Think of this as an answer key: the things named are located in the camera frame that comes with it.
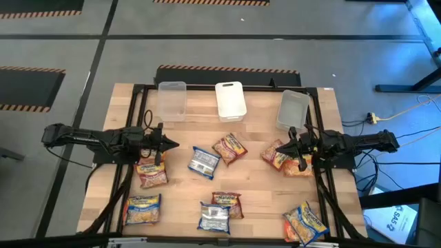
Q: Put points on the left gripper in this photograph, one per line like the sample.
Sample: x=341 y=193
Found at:
x=150 y=143

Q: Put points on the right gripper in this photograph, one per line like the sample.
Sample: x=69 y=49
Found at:
x=310 y=144

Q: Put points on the red Maruchan ramen packet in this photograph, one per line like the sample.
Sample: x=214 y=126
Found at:
x=229 y=149
x=231 y=199
x=151 y=175
x=272 y=156

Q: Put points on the blue Maruchan ramen packet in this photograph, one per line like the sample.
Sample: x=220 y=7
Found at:
x=204 y=163
x=213 y=218
x=143 y=209
x=306 y=224

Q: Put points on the white plastic bin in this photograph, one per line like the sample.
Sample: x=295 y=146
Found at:
x=230 y=101

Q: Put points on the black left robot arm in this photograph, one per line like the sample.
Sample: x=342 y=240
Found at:
x=86 y=137

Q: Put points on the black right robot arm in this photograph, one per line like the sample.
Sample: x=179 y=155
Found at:
x=358 y=142

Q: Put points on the grey plastic bin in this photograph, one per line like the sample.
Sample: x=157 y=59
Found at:
x=292 y=110

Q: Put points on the clear plastic bin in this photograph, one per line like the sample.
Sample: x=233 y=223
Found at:
x=171 y=101

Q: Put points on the yellow black power strip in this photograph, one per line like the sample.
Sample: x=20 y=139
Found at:
x=372 y=118

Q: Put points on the black metal beam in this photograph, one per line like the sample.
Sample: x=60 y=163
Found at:
x=396 y=198

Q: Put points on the white printed cardboard box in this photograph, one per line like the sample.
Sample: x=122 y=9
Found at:
x=389 y=224

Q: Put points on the dark grey container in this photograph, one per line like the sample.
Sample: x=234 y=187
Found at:
x=429 y=224

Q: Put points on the grey metal foot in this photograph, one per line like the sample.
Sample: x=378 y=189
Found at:
x=10 y=154

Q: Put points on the black metal table frame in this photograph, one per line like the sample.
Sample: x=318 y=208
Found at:
x=200 y=88

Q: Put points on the black metal desk frame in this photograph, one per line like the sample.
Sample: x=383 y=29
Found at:
x=396 y=88

